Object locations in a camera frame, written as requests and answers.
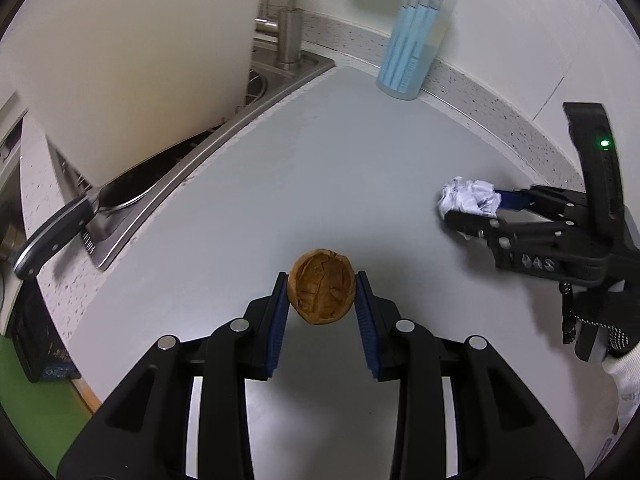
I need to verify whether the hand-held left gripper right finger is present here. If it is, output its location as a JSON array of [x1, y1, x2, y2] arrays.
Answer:
[[354, 270, 586, 480]]

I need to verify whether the dark box with blue print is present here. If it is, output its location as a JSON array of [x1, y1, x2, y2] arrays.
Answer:
[[10, 285, 81, 383]]

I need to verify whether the black handled kitchen knife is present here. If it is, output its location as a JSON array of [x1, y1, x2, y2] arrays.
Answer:
[[12, 180, 156, 281]]

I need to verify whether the steel sink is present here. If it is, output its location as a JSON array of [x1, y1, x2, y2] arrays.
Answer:
[[47, 35, 336, 271]]

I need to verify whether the white paper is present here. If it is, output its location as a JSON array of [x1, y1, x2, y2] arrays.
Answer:
[[437, 176, 502, 221]]

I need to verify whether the person's right forearm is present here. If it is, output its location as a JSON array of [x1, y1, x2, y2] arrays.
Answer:
[[602, 345, 640, 436]]

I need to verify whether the white cutting board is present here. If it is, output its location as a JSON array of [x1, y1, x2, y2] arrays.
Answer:
[[2, 0, 271, 195]]

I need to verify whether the brown walnut shell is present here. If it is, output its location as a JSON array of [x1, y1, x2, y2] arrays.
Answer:
[[287, 248, 357, 324]]

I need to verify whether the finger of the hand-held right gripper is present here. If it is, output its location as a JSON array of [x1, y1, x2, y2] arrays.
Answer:
[[495, 185, 591, 221], [444, 210, 601, 256]]

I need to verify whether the steel faucet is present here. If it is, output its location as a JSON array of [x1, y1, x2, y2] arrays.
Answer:
[[254, 0, 306, 71]]

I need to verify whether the person's right hand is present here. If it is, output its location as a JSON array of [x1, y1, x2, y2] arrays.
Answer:
[[560, 280, 640, 363]]

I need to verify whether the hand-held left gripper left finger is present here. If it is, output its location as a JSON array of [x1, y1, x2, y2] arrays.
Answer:
[[56, 271, 291, 480]]

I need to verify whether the blue liquid detergent bottle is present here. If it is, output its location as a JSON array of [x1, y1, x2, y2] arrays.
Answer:
[[376, 0, 461, 101]]

